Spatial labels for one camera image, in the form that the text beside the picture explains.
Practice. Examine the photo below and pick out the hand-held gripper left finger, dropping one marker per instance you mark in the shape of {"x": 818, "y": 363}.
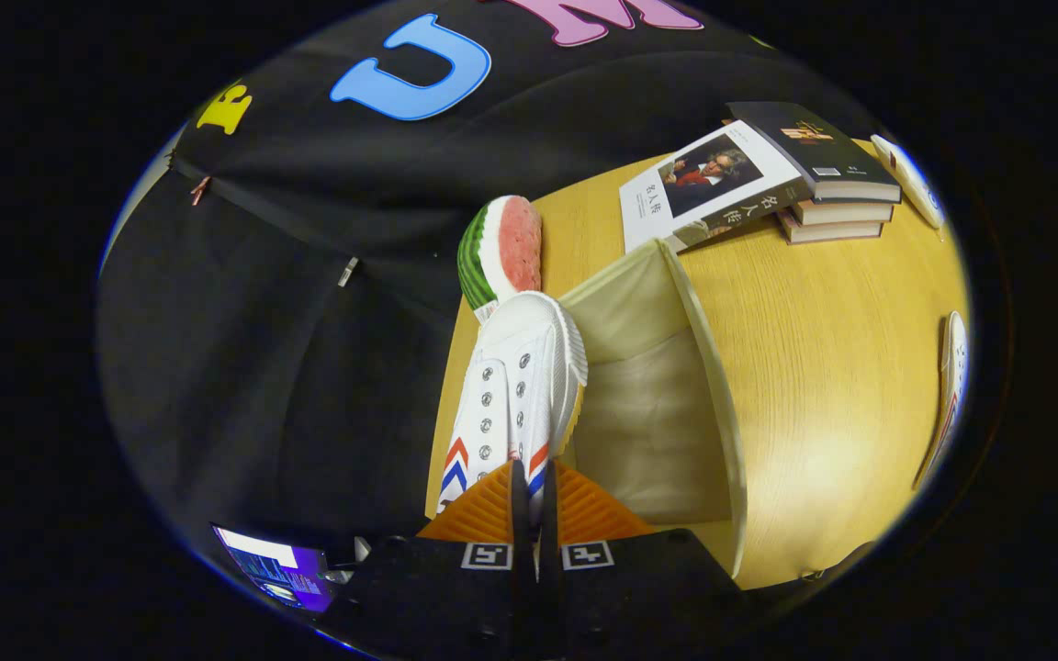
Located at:
{"x": 519, "y": 523}

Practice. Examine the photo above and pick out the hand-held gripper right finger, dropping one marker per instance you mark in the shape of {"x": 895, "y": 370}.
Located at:
{"x": 548, "y": 523}

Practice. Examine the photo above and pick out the beige fabric storage box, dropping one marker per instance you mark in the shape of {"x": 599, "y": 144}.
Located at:
{"x": 648, "y": 404}

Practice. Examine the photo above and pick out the white striped canvas shoe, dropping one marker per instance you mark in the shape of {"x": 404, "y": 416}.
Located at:
{"x": 520, "y": 349}
{"x": 954, "y": 367}

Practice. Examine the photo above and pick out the computer monitor screen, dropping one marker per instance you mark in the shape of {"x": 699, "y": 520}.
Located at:
{"x": 263, "y": 569}

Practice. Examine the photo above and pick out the watermelon slice toy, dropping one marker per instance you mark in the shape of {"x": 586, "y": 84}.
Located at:
{"x": 515, "y": 243}

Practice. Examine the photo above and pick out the silver clip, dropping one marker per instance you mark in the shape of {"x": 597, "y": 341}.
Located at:
{"x": 348, "y": 272}

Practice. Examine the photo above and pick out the white portrait cover book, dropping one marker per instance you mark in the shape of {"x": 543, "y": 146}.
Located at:
{"x": 658, "y": 207}

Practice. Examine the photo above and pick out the brown cover book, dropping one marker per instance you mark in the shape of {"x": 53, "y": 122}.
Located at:
{"x": 846, "y": 212}
{"x": 832, "y": 229}

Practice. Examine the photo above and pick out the black cover book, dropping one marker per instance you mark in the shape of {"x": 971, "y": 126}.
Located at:
{"x": 795, "y": 151}

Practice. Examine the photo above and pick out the pink clip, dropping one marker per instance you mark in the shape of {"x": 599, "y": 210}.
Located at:
{"x": 200, "y": 190}

